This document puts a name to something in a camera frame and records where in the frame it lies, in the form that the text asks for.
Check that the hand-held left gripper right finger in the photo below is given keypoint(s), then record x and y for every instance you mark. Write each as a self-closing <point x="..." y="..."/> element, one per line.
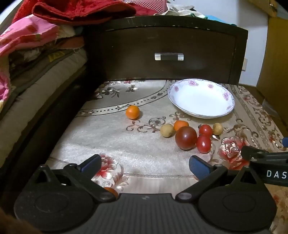
<point x="198" y="167"/>

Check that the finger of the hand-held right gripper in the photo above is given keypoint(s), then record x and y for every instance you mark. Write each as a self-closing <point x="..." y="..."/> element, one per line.
<point x="285" y="142"/>
<point x="252" y="153"/>

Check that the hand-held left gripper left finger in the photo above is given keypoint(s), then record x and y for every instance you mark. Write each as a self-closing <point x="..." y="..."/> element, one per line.
<point x="91" y="163"/>

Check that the large dark red tomato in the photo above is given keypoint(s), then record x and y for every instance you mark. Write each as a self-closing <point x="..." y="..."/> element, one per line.
<point x="186" y="138"/>

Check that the small yellow round fruit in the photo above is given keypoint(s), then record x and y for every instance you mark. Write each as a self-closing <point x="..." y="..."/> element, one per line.
<point x="167" y="130"/>
<point x="217" y="128"/>

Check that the white floral plate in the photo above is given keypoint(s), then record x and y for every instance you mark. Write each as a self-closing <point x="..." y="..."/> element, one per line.
<point x="201" y="99"/>

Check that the red cherry tomato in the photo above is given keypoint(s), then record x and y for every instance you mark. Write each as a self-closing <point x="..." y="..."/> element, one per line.
<point x="205" y="130"/>
<point x="203" y="144"/>

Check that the small orange fruit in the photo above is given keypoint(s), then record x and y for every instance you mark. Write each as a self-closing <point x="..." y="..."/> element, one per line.
<point x="110" y="191"/>

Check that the yellow wooden door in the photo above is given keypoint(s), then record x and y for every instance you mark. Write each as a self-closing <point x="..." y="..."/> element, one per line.
<point x="276" y="67"/>

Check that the grey mattress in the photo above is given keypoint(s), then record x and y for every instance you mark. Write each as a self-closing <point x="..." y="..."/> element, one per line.
<point x="33" y="94"/>

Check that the pile of folded clothes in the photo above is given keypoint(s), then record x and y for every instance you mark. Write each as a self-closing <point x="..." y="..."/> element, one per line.
<point x="69" y="37"/>

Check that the dark wooden drawer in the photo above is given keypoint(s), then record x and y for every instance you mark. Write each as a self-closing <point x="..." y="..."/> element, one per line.
<point x="157" y="40"/>

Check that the cardboard box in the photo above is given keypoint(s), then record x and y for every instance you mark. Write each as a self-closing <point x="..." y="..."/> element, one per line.
<point x="275" y="6"/>

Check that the pink floral blanket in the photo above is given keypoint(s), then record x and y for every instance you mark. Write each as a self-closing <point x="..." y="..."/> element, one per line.
<point x="24" y="33"/>

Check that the red blanket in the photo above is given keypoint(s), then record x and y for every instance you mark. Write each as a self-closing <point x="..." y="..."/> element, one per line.
<point x="74" y="10"/>

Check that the white cloth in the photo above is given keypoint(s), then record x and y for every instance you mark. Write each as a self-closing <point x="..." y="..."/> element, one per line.
<point x="180" y="11"/>

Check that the pink plastic basket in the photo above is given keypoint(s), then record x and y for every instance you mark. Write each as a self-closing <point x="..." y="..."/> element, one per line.
<point x="146" y="4"/>

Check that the wall socket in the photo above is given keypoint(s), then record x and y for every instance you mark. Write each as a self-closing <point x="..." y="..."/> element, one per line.
<point x="245" y="64"/>

